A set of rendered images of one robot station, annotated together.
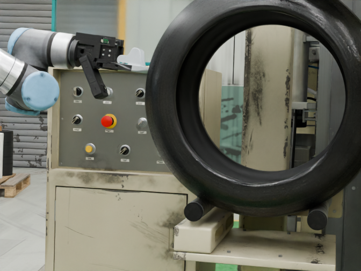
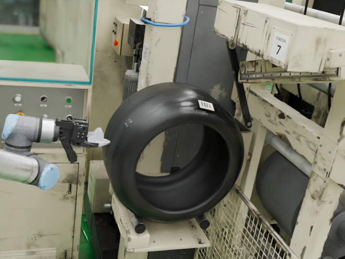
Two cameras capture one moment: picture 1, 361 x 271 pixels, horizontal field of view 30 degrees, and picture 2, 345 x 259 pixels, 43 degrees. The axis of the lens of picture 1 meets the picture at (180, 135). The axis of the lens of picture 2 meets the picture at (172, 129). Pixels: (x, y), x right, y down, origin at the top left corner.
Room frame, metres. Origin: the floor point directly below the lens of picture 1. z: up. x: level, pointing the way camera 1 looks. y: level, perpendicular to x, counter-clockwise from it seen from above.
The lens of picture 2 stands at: (0.30, 0.72, 1.91)
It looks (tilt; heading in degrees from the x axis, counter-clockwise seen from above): 21 degrees down; 326
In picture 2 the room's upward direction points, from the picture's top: 9 degrees clockwise
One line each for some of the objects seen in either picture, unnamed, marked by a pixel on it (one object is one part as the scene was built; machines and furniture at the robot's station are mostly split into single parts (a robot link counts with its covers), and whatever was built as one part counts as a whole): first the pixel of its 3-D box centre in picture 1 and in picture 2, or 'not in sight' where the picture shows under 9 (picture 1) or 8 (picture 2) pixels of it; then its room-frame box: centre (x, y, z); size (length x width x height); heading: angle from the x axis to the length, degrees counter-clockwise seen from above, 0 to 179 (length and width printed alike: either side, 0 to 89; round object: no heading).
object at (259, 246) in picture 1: (260, 245); (158, 222); (1.68, -0.21, 0.80); 0.37 x 0.36 x 0.02; 77
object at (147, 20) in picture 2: not in sight; (164, 20); (1.93, -0.25, 1.66); 0.19 x 0.19 x 0.06; 77
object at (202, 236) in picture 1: (206, 226); (129, 217); (1.71, -0.07, 0.84); 0.36 x 0.09 x 0.06; 167
